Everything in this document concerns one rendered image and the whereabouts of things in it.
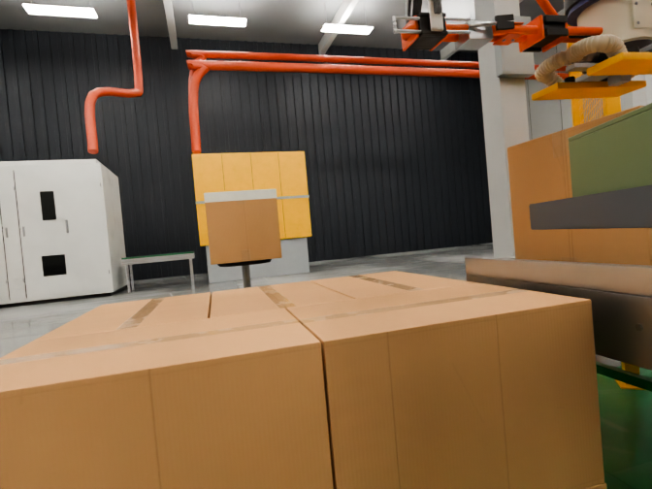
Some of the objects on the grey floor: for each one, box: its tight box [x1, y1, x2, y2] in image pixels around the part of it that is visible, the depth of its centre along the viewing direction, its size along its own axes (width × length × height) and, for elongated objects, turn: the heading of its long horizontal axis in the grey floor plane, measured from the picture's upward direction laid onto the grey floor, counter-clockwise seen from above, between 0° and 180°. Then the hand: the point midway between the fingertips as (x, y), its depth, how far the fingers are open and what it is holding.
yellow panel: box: [191, 151, 311, 283], centre depth 852 cm, size 222×91×248 cm
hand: (426, 28), depth 99 cm, fingers closed on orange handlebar, 8 cm apart
